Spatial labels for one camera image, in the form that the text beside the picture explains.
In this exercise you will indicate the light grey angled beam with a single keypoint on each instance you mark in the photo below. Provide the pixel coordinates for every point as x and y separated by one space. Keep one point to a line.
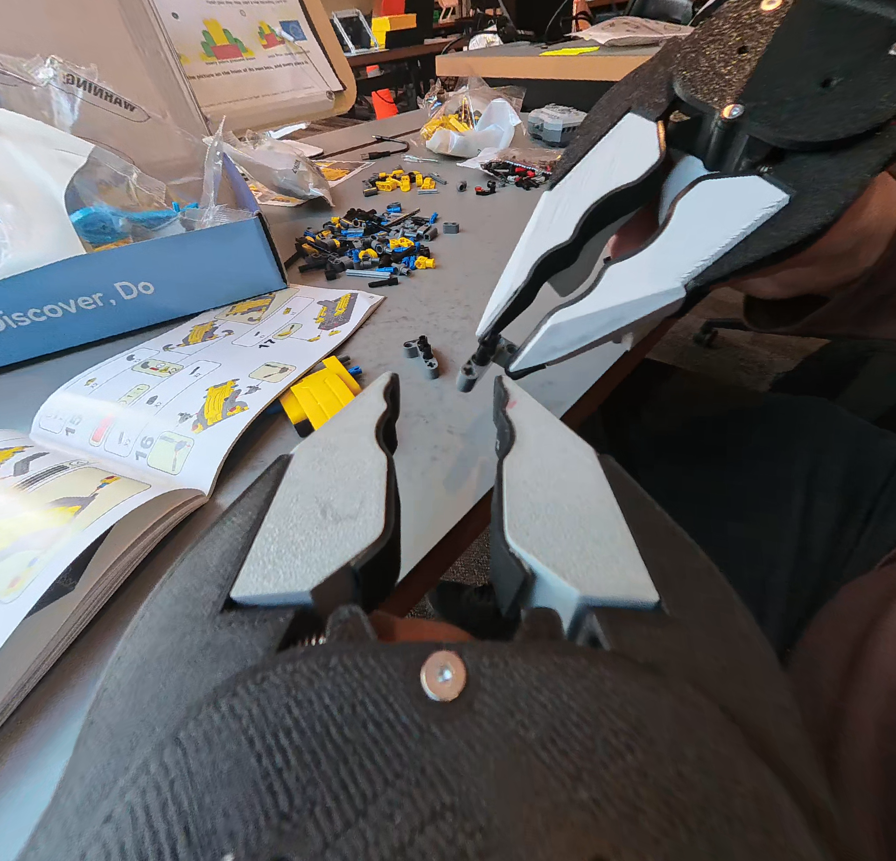
479 368

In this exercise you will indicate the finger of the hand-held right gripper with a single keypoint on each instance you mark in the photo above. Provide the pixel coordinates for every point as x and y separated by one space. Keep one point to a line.
581 182
665 259

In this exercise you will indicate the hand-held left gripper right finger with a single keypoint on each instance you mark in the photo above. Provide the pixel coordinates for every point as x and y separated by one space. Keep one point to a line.
574 518

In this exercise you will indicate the cardboard box lid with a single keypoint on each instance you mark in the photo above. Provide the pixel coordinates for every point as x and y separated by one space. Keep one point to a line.
56 14

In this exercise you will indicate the yellow beam assembly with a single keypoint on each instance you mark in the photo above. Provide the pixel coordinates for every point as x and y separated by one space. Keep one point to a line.
322 392

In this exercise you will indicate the person's right forearm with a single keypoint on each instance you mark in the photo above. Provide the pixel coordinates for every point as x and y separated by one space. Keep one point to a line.
826 319

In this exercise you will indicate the small yellow picture leaflet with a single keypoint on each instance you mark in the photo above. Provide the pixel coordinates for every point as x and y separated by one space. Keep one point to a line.
343 172

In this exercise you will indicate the light grey ribbed axle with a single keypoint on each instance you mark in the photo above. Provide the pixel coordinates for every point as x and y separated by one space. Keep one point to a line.
369 272

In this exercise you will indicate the colourful block stack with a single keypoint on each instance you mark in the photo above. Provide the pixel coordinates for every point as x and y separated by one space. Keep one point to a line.
392 25

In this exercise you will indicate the printed building blocks sheet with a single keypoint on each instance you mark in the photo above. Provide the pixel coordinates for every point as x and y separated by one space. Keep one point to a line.
245 35

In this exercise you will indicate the clear bag of red parts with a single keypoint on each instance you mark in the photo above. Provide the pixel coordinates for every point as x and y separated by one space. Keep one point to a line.
521 168

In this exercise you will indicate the clear bag with yellow parts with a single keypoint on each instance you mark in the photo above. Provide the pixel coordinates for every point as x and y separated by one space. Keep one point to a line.
483 130

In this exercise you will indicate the blue curved plastic part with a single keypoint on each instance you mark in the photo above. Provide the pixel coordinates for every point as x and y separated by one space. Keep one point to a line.
105 221

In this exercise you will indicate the building instruction booklet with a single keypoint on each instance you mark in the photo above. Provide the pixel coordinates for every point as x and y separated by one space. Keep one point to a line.
140 420

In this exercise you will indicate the grey desk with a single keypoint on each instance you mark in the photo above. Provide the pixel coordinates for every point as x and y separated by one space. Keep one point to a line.
434 455

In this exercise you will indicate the cluster of yellow black parts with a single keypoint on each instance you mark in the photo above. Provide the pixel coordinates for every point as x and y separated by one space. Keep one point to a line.
402 182

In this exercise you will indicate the clear bag of kit parts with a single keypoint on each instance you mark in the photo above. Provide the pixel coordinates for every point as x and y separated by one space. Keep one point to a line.
140 175

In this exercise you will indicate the blue kit box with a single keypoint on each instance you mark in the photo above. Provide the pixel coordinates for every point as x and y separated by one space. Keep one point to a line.
140 294

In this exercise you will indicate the crumpled clear plastic bag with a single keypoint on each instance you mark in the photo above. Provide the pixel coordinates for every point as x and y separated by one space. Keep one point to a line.
280 165

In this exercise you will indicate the dark grey angled beam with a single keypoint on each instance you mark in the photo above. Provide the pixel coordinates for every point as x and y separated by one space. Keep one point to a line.
430 365

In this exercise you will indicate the grey battery hub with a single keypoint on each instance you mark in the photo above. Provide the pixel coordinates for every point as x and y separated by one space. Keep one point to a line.
556 123

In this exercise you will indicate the pile of mixed building pieces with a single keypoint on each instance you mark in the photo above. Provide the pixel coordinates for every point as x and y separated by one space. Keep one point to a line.
371 242

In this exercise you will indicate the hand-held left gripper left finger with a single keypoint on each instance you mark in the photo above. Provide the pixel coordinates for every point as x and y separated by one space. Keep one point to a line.
322 518

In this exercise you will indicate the person's right hand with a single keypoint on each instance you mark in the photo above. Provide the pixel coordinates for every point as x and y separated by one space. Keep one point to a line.
840 259

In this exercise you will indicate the white paper sheet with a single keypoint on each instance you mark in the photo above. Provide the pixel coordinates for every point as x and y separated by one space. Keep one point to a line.
35 196

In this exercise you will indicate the wooden edged table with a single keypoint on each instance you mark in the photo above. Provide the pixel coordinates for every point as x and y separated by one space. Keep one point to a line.
546 63

